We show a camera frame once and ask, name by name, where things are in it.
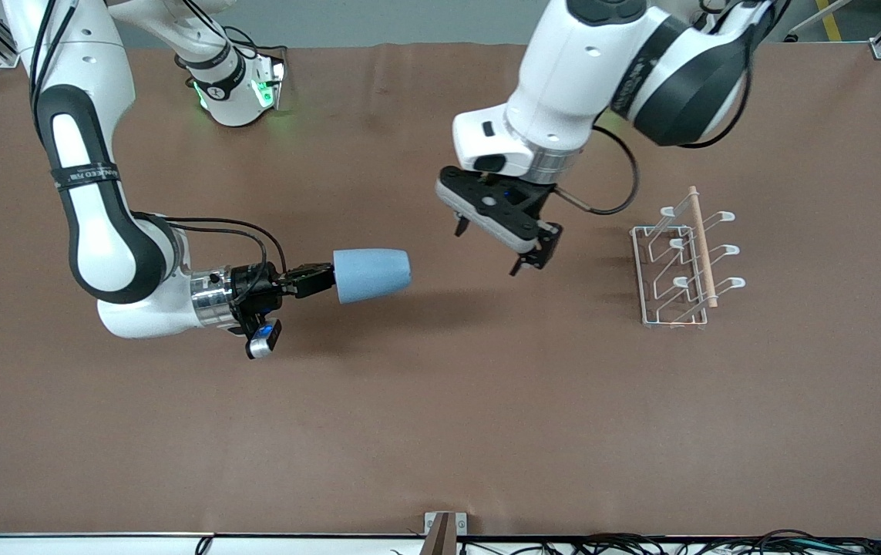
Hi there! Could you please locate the blue plastic cup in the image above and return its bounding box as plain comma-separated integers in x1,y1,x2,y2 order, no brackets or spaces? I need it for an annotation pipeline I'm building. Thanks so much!
332,247,413,305

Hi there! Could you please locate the brown table cover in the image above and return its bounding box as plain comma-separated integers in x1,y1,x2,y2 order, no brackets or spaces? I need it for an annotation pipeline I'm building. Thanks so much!
0,40,881,538

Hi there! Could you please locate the white metal tube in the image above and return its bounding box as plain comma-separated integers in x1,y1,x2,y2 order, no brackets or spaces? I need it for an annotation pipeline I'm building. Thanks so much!
785,0,853,41

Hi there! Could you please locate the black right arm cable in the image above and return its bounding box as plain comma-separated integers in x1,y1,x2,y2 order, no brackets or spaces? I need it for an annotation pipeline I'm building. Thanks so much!
132,216,288,309

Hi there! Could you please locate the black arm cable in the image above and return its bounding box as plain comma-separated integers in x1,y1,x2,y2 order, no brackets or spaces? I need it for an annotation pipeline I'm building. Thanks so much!
132,216,288,309
554,123,641,217

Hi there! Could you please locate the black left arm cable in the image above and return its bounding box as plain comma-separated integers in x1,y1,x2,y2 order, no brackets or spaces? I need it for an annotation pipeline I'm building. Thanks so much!
554,123,641,217

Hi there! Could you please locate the white wire cup holder rack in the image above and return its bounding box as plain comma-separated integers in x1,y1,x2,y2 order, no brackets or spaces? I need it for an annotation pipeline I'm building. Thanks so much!
630,186,747,329

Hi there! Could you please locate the black right base cable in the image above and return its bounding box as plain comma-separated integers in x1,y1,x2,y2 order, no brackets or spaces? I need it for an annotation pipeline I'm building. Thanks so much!
178,0,288,79

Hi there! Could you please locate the metal bracket with brown post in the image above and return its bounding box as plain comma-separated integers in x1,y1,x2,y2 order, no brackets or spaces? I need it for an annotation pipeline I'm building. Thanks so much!
421,511,469,555

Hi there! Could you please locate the black cable bundle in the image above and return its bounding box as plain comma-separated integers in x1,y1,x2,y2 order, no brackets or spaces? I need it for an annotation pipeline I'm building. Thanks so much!
456,529,881,555

